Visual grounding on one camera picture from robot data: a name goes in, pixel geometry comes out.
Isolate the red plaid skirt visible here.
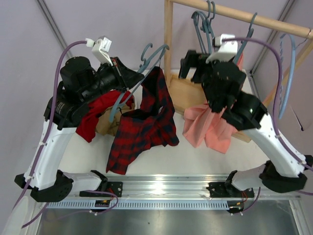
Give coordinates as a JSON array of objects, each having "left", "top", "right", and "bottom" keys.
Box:
[{"left": 106, "top": 67, "right": 179, "bottom": 175}]

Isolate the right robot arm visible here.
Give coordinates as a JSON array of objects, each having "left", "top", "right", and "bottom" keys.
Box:
[{"left": 179, "top": 50, "right": 313, "bottom": 195}]

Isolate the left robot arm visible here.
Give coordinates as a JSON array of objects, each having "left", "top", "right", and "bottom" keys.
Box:
[{"left": 15, "top": 56, "right": 144, "bottom": 203}]

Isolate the teal hanger holding shirt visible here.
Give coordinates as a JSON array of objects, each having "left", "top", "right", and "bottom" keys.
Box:
[{"left": 233, "top": 12, "right": 258, "bottom": 65}]

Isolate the light blue hanger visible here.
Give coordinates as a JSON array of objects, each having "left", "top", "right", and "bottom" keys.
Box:
[{"left": 278, "top": 33, "right": 297, "bottom": 119}]

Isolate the wooden clothes rack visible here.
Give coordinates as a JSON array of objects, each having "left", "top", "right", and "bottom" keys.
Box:
[{"left": 164, "top": 0, "right": 313, "bottom": 143}]

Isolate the pink shirt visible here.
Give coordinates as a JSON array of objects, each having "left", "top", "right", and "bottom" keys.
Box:
[{"left": 182, "top": 52, "right": 245, "bottom": 154}]

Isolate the red garment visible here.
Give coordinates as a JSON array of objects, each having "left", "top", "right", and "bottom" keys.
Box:
[{"left": 76, "top": 91, "right": 121, "bottom": 143}]

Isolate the tan garment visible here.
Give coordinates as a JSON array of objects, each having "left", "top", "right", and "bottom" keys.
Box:
[{"left": 95, "top": 96, "right": 135, "bottom": 137}]

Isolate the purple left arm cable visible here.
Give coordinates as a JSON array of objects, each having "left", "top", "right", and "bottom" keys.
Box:
[{"left": 13, "top": 40, "right": 95, "bottom": 230}]

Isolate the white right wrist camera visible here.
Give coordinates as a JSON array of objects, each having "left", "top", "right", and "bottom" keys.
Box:
[{"left": 205, "top": 34, "right": 238, "bottom": 64}]

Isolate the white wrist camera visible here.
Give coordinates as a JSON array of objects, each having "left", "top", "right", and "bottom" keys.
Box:
[
  {"left": 86, "top": 36, "right": 113, "bottom": 66},
  {"left": 205, "top": 34, "right": 238, "bottom": 64}
]

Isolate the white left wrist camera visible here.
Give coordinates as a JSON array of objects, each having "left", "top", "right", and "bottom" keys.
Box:
[{"left": 86, "top": 36, "right": 113, "bottom": 66}]

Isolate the aluminium mounting rail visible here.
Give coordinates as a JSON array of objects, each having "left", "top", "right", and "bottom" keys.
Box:
[{"left": 68, "top": 174, "right": 301, "bottom": 203}]

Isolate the white slotted cable duct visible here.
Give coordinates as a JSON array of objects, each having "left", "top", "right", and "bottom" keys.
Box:
[{"left": 47, "top": 199, "right": 243, "bottom": 210}]

